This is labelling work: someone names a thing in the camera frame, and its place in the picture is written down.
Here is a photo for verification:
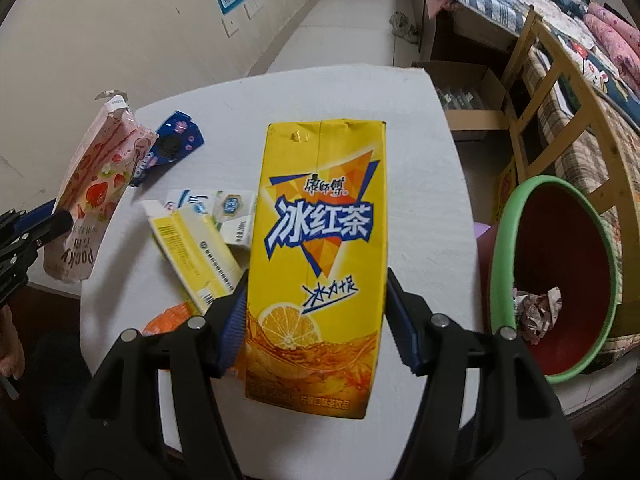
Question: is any pink Pocky box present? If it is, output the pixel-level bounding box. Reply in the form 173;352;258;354
43;91;157;283

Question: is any brown paper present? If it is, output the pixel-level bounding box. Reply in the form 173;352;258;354
513;287;562;344

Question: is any yellow iced tea carton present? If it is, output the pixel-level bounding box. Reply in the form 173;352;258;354
245;119;388;419

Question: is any green rimmed red trash bin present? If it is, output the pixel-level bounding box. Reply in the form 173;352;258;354
478;176;618;385

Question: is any person's left hand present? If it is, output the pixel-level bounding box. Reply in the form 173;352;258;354
0;306;25;379

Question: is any orange snack wrapper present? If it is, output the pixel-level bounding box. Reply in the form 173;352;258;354
142;301;200;336

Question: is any blue Oreo wrapper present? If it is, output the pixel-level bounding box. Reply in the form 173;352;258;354
130;110;204;188

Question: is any yellow flattened box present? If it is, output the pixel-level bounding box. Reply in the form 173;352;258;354
141;200;243;314

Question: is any white milk carton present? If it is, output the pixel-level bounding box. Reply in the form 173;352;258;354
164;188;256;249

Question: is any cardboard box on floor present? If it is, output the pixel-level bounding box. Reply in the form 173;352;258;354
412;61;509;142

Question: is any pink folded blanket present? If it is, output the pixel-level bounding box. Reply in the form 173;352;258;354
584;1;639;87

